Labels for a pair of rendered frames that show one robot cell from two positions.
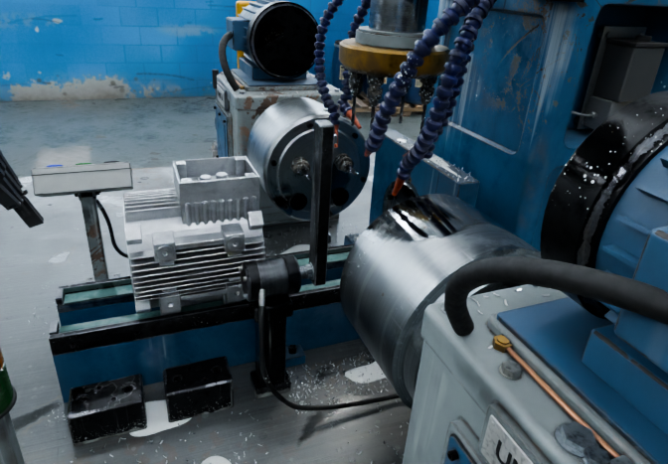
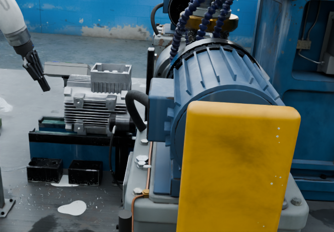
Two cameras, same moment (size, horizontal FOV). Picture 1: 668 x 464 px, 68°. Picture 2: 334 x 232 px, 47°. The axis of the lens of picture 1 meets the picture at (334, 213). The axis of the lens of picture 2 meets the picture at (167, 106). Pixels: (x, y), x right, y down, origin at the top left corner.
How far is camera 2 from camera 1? 52 cm
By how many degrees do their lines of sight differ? 20
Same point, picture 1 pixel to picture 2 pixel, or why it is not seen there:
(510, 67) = (274, 31)
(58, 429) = (24, 175)
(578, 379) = (160, 146)
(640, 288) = (144, 96)
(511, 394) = (136, 147)
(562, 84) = (285, 41)
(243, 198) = (120, 83)
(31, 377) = (23, 154)
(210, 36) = not seen: hidden behind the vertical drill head
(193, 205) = (96, 82)
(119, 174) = (82, 69)
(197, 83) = not seen: hidden behind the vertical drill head
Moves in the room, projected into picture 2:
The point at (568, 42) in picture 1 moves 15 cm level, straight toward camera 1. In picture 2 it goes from (287, 19) to (254, 23)
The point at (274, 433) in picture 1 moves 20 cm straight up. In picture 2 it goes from (111, 200) to (112, 141)
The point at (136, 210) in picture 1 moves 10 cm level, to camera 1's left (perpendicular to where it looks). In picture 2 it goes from (72, 81) to (47, 76)
